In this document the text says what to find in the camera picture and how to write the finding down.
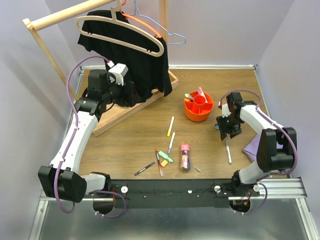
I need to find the blue capped white marker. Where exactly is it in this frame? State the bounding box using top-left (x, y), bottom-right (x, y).
top-left (167, 132), bottom-right (176, 154)

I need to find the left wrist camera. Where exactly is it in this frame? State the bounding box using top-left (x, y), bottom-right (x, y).
top-left (107, 63), bottom-right (129, 86)

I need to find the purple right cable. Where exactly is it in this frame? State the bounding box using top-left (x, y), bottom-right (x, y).
top-left (218, 89), bottom-right (298, 216)

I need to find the red clear pen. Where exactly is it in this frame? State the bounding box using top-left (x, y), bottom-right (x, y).
top-left (155, 149), bottom-right (164, 177)

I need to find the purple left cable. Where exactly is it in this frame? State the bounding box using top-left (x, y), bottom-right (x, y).
top-left (54, 55), bottom-right (127, 219)

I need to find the dark purple pen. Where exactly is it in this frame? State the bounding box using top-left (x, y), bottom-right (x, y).
top-left (134, 161), bottom-right (156, 176)

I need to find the pink lidded pen tube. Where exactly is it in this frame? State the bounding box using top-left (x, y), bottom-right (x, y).
top-left (180, 143), bottom-right (190, 171)

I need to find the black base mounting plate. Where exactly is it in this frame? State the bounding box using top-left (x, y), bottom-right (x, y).
top-left (108, 178), bottom-right (260, 209)

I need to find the yellow capped white marker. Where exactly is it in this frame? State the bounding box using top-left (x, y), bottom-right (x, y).
top-left (166, 116), bottom-right (175, 137)

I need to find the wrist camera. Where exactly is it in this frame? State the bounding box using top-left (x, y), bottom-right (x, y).
top-left (107, 63), bottom-right (129, 86)
top-left (220, 103), bottom-right (231, 118)

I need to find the purple cloth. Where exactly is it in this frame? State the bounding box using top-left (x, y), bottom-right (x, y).
top-left (243, 135), bottom-right (260, 162)

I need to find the purple cable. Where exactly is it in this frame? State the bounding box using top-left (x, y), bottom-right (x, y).
top-left (54, 55), bottom-right (127, 219)
top-left (218, 89), bottom-right (298, 216)

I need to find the beige plastic hanger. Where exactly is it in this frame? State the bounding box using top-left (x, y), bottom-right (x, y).
top-left (74, 0), bottom-right (165, 58)

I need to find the orange round pen organizer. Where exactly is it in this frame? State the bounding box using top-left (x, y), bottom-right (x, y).
top-left (184, 91), bottom-right (214, 122)

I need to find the green correction tape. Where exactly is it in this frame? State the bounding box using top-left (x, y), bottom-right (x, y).
top-left (158, 151), bottom-right (174, 163)

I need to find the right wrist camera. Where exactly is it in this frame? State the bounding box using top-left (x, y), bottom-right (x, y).
top-left (220, 103), bottom-right (231, 118)

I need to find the wooden clothes rack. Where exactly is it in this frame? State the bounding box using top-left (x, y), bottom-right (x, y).
top-left (23, 0), bottom-right (163, 137)

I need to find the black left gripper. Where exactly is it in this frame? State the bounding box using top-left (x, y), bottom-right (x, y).
top-left (102, 76), bottom-right (141, 107)

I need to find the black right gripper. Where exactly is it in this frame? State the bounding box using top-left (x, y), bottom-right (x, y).
top-left (216, 113), bottom-right (242, 140)

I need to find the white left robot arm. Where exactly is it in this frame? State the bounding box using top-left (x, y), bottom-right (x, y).
top-left (38, 63), bottom-right (136, 203)

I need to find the black t-shirt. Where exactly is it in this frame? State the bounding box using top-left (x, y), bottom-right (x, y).
top-left (78, 20), bottom-right (173, 102)

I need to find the blue wire hanger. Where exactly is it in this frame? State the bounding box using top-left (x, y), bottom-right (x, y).
top-left (132, 0), bottom-right (187, 46)

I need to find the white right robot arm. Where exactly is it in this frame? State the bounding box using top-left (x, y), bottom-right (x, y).
top-left (216, 90), bottom-right (298, 196)

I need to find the mint green highlighter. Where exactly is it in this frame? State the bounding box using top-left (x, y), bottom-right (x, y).
top-left (184, 93), bottom-right (194, 101)

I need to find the orange capped white marker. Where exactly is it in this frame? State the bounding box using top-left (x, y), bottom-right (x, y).
top-left (198, 87), bottom-right (208, 103)

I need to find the small orange eraser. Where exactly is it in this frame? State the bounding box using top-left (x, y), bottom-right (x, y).
top-left (161, 160), bottom-right (168, 167)

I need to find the orange hanger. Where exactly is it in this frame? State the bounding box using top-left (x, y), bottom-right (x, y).
top-left (120, 10), bottom-right (162, 38)

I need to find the orange black highlighter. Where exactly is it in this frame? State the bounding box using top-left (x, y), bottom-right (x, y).
top-left (184, 98), bottom-right (193, 103)

